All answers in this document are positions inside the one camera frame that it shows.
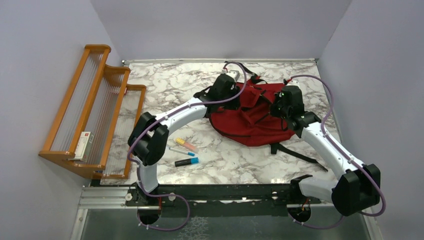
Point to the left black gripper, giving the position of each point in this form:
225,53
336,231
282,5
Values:
234,104

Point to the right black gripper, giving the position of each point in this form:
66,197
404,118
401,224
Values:
278,98

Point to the red backpack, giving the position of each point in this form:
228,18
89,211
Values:
251,124

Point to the yellow orange highlighter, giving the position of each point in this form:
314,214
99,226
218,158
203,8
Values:
186,145

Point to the blue white pen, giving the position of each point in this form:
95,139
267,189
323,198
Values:
182,151

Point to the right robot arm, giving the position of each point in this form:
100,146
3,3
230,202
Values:
357,185

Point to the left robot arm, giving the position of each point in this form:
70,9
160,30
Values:
149,138

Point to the black blue highlighter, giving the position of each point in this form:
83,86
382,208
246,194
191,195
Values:
186,162

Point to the wooden rack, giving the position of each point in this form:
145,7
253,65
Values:
98,99

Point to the white red box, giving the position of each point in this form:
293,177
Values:
84,146

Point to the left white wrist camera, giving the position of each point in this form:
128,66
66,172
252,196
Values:
234,74

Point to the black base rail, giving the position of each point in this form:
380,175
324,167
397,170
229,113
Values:
218,200

